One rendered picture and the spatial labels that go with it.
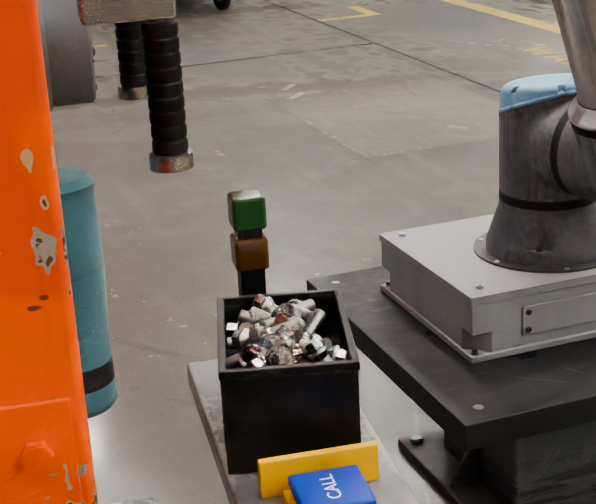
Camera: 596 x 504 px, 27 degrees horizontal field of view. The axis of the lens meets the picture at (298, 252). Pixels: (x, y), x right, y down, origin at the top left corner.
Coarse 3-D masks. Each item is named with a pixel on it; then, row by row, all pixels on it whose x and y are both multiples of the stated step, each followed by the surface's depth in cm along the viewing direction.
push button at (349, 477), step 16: (288, 480) 120; (304, 480) 119; (320, 480) 119; (336, 480) 119; (352, 480) 119; (304, 496) 117; (320, 496) 116; (336, 496) 116; (352, 496) 116; (368, 496) 116
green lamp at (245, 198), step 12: (240, 192) 146; (252, 192) 146; (228, 204) 146; (240, 204) 144; (252, 204) 144; (264, 204) 145; (228, 216) 148; (240, 216) 144; (252, 216) 145; (264, 216) 145; (240, 228) 145; (252, 228) 145; (264, 228) 146
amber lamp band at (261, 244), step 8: (232, 232) 149; (232, 240) 147; (240, 240) 146; (248, 240) 146; (256, 240) 146; (264, 240) 146; (232, 248) 148; (240, 248) 146; (248, 248) 146; (256, 248) 146; (264, 248) 146; (232, 256) 149; (240, 256) 146; (248, 256) 146; (256, 256) 146; (264, 256) 147; (240, 264) 146; (248, 264) 146; (256, 264) 147; (264, 264) 147
